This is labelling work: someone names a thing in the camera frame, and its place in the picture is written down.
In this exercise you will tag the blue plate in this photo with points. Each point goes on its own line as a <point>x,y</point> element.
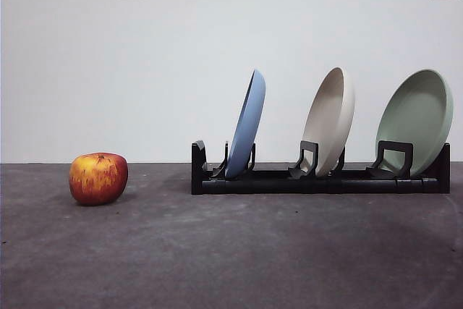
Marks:
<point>247,124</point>

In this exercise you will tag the green plate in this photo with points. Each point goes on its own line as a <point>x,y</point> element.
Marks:
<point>412,113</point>

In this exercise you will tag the beige plate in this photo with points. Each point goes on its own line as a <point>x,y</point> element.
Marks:
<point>331,121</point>

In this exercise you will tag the red yellow apple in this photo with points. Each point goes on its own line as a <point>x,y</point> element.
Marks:
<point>97,180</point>

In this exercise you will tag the black plate rack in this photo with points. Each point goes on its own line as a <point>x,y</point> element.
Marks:
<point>275,186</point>

